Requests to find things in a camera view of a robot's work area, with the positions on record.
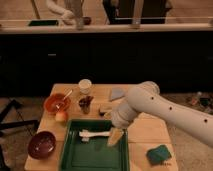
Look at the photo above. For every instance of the dark glass with utensils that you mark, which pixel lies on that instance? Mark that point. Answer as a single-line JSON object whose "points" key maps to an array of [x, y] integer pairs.
{"points": [[84, 104]]}

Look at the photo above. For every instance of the white cup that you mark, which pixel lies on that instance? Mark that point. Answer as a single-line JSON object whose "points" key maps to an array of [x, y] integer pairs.
{"points": [[85, 86]]}

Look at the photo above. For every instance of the background green tray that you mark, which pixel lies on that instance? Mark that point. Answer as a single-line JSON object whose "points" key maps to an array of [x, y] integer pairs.
{"points": [[43, 23]]}

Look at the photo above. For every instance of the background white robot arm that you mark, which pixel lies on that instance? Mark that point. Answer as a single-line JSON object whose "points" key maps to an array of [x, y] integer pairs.
{"points": [[67, 16]]}

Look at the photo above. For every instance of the white dish brush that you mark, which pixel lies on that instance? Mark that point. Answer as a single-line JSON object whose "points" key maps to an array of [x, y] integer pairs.
{"points": [[86, 135]]}

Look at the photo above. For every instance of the wooden spoon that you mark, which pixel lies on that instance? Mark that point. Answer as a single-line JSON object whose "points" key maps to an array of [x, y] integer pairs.
{"points": [[58, 106]]}

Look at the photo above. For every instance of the purple bowl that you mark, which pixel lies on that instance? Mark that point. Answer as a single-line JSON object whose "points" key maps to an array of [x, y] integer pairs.
{"points": [[42, 145]]}

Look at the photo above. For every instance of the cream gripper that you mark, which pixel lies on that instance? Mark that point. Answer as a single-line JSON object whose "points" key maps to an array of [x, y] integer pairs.
{"points": [[114, 136]]}

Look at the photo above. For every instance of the green plastic tray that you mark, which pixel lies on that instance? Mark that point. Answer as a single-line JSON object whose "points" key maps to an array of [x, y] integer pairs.
{"points": [[93, 155]]}

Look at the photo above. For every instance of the background dark red bowl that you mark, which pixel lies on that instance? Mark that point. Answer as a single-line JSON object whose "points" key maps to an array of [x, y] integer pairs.
{"points": [[87, 20]]}

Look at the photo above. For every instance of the apple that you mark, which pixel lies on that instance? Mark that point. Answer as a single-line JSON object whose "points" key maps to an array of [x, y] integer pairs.
{"points": [[61, 116]]}

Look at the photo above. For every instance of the orange bowl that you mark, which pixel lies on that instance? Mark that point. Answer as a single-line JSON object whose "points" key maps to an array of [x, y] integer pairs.
{"points": [[54, 99]]}

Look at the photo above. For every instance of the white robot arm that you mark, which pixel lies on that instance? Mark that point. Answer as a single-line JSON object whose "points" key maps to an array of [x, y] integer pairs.
{"points": [[145, 97]]}

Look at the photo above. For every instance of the teal scrub sponge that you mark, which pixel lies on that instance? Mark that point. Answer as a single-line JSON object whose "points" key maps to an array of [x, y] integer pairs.
{"points": [[158, 155]]}

